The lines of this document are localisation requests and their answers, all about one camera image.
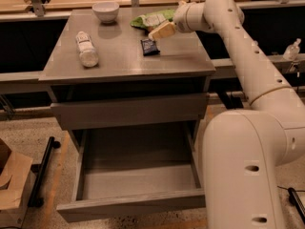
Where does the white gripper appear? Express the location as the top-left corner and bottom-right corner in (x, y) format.
(148, 3), (207, 41)

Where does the green rice chip bag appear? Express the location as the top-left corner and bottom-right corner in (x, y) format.
(130, 9), (175, 31)

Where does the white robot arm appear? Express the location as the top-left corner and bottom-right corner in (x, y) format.
(150, 0), (305, 229)

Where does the grey drawer cabinet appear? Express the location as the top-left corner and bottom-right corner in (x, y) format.
(38, 6), (217, 224)

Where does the closed grey top drawer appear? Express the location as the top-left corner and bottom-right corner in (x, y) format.
(51, 94), (207, 130)

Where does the open grey middle drawer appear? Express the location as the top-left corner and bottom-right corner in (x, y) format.
(57, 122), (205, 222)

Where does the small dark blue snack packet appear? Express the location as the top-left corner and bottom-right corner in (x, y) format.
(141, 38), (160, 56)

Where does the white ceramic bowl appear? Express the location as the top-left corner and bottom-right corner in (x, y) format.
(92, 1), (119, 24)

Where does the white plastic bottle lying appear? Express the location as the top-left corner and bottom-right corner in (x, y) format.
(75, 31), (98, 68)

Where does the brown cardboard box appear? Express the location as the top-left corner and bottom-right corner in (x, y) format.
(0, 139), (33, 228)

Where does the black bar at right edge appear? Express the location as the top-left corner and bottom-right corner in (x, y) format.
(288, 187), (305, 224)

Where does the black metal stand leg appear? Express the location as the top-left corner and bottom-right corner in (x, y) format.
(28, 136), (61, 208)

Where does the grey metal rail shelf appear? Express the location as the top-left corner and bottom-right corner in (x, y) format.
(0, 53), (305, 94)

